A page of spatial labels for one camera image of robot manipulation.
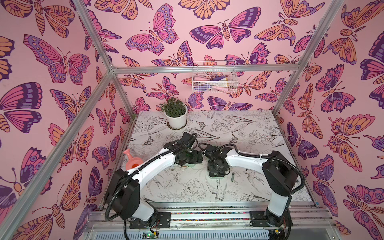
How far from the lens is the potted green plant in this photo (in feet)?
3.33

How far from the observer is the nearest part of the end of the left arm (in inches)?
23.6

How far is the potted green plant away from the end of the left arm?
0.35 metres
